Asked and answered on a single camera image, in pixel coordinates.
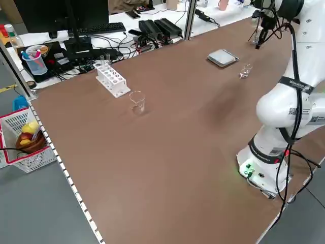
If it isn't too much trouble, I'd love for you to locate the white test tube rack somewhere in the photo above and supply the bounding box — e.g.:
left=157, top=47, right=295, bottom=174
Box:
left=95, top=60, right=132, bottom=99

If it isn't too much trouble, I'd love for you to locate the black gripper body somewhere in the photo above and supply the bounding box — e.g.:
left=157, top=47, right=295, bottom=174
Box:
left=260, top=9, right=278, bottom=31

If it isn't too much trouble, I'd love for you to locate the small glass beaker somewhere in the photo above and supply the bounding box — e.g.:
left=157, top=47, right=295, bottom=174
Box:
left=238, top=63, right=253, bottom=79

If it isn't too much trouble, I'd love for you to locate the white plastic basket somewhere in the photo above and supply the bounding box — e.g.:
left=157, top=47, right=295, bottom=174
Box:
left=0, top=106, right=57, bottom=173

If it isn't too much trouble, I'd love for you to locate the aluminium frame post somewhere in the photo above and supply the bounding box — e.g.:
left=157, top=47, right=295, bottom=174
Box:
left=184, top=0, right=199, bottom=40
left=0, top=40, right=38, bottom=100

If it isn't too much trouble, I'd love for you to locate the yellow lemon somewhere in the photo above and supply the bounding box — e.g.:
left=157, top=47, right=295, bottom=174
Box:
left=21, top=121, right=40, bottom=134

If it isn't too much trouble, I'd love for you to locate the blue bag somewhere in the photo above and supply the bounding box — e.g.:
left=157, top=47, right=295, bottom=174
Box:
left=12, top=96, right=29, bottom=112

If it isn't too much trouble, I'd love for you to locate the brown wooden bowl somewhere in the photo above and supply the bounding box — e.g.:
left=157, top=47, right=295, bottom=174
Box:
left=15, top=131, right=47, bottom=155

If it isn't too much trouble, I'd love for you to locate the black power adapter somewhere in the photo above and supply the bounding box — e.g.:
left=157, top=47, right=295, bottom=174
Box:
left=138, top=19, right=163, bottom=41
left=154, top=18, right=183, bottom=36

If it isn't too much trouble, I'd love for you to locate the black box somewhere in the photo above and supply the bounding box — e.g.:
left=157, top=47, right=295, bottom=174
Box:
left=19, top=42, right=68, bottom=83

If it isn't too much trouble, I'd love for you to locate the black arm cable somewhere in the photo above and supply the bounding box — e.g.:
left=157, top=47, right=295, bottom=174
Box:
left=275, top=15, right=322, bottom=204

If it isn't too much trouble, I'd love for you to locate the black power strip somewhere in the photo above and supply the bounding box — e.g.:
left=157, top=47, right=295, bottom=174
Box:
left=195, top=9, right=212, bottom=22

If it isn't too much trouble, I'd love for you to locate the black keyboard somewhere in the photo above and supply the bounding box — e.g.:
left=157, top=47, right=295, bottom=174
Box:
left=68, top=22, right=127, bottom=37

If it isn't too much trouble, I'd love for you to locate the red apple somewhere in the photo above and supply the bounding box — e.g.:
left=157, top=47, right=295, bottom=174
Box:
left=20, top=133, right=34, bottom=145

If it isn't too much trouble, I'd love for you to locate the silver digital balance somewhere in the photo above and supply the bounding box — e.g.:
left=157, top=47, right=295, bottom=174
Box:
left=206, top=49, right=240, bottom=68

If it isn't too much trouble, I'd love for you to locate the black monitor stand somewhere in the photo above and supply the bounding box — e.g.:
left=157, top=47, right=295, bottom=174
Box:
left=63, top=0, right=93, bottom=53

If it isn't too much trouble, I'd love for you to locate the black computer monitor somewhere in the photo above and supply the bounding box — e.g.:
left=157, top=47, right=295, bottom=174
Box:
left=15, top=0, right=110, bottom=34

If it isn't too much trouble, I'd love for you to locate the large glass beaker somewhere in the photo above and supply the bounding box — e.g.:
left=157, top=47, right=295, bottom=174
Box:
left=128, top=90, right=147, bottom=116

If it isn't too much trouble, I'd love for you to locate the clear bottle with white cap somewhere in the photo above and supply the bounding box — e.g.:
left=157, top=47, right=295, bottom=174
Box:
left=4, top=24, right=25, bottom=48

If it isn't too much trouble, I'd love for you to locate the thin red wire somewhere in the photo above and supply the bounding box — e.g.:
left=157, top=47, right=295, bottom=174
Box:
left=273, top=22, right=291, bottom=39

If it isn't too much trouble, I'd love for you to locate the brown cardboard box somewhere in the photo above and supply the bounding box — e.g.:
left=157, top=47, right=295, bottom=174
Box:
left=0, top=0, right=26, bottom=24

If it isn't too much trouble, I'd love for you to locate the red pen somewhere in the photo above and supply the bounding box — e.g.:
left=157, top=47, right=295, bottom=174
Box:
left=31, top=49, right=44, bottom=67

